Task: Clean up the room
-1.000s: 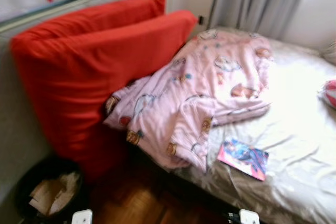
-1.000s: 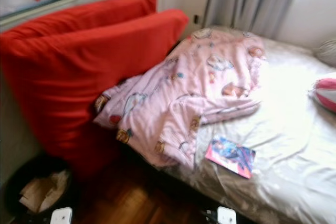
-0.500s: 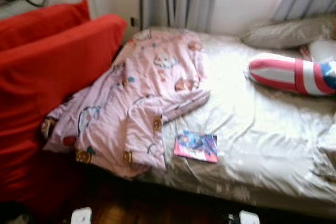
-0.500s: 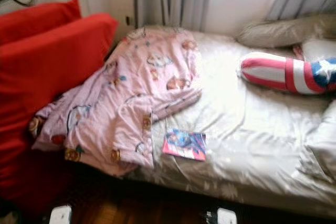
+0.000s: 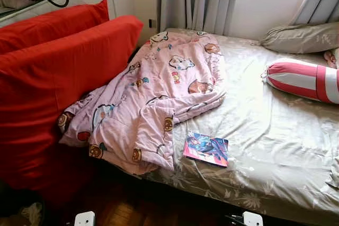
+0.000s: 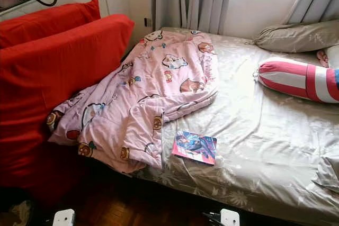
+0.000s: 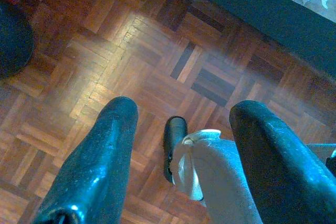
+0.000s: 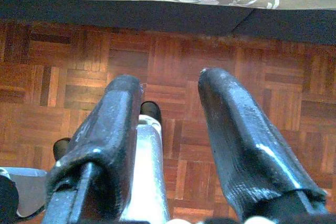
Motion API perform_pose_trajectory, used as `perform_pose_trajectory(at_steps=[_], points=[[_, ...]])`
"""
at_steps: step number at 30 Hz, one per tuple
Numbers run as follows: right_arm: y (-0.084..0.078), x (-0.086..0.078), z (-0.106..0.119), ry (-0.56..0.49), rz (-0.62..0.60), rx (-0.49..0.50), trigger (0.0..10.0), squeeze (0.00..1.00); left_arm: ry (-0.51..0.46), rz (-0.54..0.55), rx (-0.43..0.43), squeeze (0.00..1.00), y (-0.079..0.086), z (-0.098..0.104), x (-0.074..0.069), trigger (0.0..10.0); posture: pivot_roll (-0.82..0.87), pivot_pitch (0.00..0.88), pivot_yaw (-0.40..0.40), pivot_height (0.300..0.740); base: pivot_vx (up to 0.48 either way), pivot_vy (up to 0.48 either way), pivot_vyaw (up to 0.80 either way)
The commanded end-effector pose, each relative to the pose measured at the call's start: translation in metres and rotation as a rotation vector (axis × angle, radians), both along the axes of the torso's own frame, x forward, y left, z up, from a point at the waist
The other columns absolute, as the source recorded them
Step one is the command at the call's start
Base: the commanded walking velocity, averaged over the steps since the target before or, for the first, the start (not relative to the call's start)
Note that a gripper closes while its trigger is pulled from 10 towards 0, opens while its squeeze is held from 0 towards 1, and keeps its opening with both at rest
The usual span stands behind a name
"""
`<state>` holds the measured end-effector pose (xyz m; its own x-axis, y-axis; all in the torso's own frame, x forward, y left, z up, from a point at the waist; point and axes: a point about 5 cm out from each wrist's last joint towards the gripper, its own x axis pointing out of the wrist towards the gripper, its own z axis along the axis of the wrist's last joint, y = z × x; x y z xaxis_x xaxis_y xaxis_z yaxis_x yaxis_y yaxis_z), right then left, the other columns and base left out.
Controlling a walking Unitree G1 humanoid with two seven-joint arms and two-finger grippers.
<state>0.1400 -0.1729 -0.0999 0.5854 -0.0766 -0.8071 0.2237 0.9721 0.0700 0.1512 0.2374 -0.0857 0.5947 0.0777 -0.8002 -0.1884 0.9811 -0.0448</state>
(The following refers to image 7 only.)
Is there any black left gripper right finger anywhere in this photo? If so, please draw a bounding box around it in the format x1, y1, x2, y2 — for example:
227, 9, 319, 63
229, 100, 336, 224

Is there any black robot left foot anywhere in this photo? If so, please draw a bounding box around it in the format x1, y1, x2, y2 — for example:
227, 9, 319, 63
162, 115, 188, 183

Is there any dark bed base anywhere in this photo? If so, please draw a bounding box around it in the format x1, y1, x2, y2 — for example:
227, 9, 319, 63
162, 0, 336, 83

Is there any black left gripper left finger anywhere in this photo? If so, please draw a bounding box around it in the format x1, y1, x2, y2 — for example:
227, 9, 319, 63
33, 96, 139, 224

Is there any silver robot left leg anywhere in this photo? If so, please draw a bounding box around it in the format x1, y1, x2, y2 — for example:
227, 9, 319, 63
172, 129, 263, 224

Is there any black round bin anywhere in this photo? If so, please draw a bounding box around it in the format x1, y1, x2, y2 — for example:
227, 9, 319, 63
0, 3, 35, 78

